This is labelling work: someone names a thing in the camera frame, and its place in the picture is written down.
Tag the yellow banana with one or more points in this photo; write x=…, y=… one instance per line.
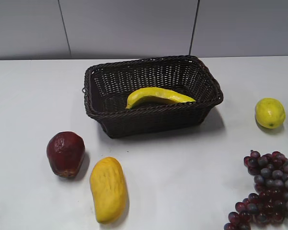
x=156, y=94

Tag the black wicker basket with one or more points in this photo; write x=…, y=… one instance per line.
x=107, y=87

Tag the yellow mango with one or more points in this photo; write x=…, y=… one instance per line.
x=109, y=190

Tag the dark red apple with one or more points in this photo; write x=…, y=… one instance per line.
x=65, y=153

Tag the yellow lemon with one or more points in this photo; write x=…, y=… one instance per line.
x=270, y=113

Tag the purple grape bunch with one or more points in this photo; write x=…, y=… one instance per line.
x=269, y=203

